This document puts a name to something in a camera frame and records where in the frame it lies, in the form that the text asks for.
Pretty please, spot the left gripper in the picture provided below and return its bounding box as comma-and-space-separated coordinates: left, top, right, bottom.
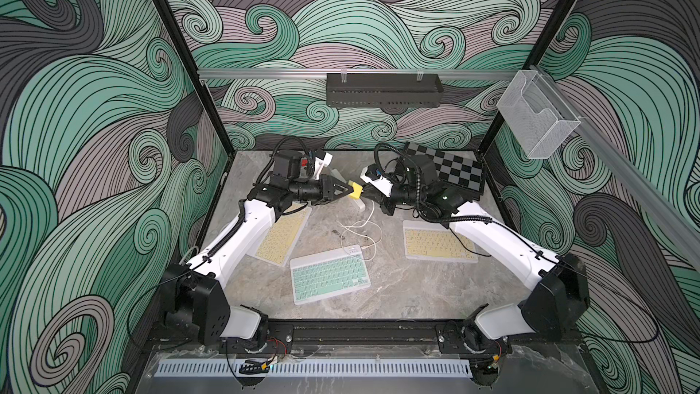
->
287, 178, 351, 207

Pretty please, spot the yellow charger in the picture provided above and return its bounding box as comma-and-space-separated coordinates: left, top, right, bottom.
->
350, 184, 363, 200

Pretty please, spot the white cable of green keyboard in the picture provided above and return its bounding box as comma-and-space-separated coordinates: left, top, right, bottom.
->
335, 199, 384, 263

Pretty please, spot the yellow wireless keyboard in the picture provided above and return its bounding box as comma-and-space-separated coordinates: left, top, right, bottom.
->
403, 221, 479, 264
247, 207, 312, 267

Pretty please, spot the green wireless keyboard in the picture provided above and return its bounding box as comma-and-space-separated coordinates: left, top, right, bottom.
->
290, 246, 371, 306

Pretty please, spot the white power strip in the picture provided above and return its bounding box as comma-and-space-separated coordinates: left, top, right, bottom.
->
346, 180, 366, 212

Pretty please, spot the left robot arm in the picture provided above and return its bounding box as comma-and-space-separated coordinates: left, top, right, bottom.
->
160, 174, 354, 346

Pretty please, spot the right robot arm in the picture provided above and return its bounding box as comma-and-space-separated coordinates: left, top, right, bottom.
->
354, 177, 590, 350

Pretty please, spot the black checkered board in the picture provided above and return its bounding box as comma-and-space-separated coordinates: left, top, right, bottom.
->
404, 142, 485, 202

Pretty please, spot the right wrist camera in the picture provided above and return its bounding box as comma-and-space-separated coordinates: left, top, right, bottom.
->
360, 165, 393, 195

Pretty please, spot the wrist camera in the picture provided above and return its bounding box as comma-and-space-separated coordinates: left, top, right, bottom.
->
360, 165, 393, 195
306, 150, 333, 180

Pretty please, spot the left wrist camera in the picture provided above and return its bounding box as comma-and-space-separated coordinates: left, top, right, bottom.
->
306, 150, 333, 180

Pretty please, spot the black perforated wall tray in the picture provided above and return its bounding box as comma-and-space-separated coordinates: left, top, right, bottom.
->
326, 74, 444, 113

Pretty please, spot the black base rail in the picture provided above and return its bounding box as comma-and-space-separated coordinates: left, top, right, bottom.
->
147, 318, 581, 359

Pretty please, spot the aluminium wall rail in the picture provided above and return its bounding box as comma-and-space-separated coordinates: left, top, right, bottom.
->
197, 67, 518, 81

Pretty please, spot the clear plastic wall bin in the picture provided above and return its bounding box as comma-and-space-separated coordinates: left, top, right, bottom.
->
497, 69, 581, 160

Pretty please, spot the white slotted cable duct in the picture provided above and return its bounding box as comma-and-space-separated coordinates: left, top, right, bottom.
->
154, 359, 472, 379

